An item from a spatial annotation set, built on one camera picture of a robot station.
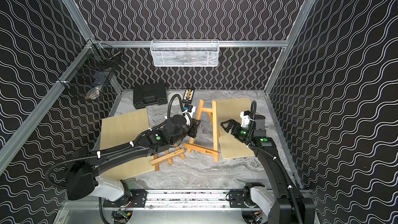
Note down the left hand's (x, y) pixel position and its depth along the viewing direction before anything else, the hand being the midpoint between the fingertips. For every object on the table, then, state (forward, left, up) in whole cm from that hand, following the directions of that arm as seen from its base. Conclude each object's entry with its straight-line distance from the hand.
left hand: (199, 118), depth 75 cm
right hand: (+1, -14, -7) cm, 16 cm away
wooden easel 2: (-11, +2, -7) cm, 13 cm away
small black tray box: (+36, +11, -24) cm, 44 cm away
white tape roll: (+31, +19, -23) cm, 43 cm away
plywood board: (+5, +49, -24) cm, 55 cm away
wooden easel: (-9, +12, -21) cm, 26 cm away
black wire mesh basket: (+26, +69, +1) cm, 74 cm away
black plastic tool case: (+31, +38, -19) cm, 53 cm away
